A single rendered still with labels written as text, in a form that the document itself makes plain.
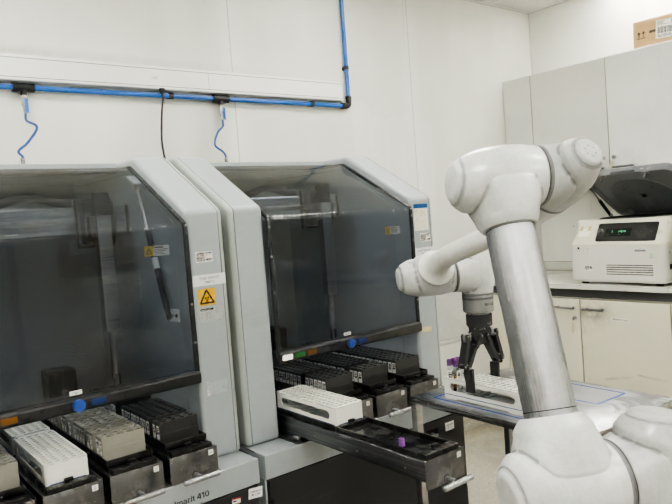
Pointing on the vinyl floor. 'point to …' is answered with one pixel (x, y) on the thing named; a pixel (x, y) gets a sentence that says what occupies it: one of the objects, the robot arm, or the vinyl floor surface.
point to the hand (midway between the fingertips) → (483, 381)
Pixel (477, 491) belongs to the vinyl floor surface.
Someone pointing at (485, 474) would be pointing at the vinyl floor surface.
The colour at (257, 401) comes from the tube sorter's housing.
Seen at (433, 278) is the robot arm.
